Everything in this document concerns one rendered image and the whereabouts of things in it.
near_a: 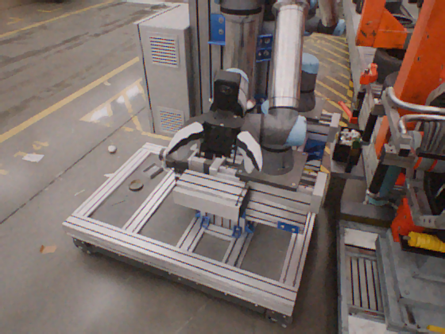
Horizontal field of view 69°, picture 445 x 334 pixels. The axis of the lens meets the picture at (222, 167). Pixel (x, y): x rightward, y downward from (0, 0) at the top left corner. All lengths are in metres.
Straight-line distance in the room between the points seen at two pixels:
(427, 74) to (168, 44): 1.10
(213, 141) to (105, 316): 1.36
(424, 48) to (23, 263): 2.26
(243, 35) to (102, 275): 1.46
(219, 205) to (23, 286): 1.27
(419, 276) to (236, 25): 1.37
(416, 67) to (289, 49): 0.92
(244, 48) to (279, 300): 1.05
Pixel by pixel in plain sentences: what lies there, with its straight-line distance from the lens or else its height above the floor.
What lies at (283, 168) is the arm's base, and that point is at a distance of 1.16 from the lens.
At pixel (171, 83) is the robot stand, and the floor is 1.02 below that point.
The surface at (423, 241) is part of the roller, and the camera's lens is 1.52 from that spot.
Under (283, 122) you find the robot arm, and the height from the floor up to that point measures 1.15.
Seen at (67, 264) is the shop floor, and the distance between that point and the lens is 2.07.
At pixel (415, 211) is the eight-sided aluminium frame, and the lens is 1.49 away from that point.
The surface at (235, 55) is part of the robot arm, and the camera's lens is 0.98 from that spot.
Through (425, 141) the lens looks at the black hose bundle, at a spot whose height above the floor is 1.01.
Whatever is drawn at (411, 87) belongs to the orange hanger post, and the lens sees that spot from 1.71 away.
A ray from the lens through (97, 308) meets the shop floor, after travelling 1.86.
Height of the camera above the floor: 1.54
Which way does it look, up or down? 38 degrees down
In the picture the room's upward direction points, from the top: straight up
